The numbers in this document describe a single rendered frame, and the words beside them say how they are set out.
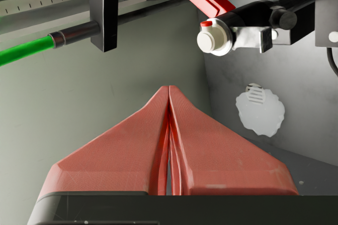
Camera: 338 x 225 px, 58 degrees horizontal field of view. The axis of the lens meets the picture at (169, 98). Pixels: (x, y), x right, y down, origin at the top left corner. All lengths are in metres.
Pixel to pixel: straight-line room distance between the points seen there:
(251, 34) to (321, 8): 0.14
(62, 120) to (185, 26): 0.29
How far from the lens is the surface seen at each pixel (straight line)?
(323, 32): 0.34
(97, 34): 0.39
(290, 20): 0.25
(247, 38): 0.22
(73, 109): 0.48
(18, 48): 0.35
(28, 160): 0.48
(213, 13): 0.25
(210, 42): 0.22
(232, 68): 0.61
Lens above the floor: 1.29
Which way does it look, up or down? 35 degrees down
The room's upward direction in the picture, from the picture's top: 119 degrees counter-clockwise
